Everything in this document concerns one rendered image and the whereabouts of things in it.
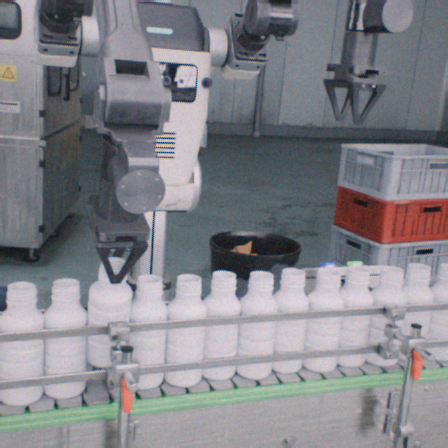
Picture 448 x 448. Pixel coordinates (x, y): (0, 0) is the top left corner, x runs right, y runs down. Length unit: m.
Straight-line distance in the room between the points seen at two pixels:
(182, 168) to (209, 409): 0.68
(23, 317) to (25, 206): 3.74
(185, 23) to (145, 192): 0.88
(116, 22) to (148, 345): 0.44
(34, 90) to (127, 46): 3.70
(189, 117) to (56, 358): 0.74
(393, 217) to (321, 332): 2.27
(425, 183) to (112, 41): 2.70
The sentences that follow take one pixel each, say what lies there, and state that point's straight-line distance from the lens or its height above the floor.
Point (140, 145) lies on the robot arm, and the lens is 0.74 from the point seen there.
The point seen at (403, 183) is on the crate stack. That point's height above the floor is 0.97.
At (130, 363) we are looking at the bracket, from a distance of 0.86.
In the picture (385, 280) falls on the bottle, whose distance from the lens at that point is 1.10.
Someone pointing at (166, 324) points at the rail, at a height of 1.11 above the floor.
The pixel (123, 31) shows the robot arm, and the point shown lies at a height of 1.50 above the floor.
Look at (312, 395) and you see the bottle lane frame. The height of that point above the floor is 0.98.
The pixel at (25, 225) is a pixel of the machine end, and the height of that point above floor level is 0.28.
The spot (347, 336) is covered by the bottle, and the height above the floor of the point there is 1.06.
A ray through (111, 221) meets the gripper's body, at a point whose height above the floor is 1.27.
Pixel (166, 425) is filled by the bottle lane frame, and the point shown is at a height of 0.96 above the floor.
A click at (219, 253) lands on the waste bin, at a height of 0.61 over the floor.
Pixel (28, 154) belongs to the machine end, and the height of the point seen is 0.78.
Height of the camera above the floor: 1.48
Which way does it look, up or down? 14 degrees down
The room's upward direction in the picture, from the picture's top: 4 degrees clockwise
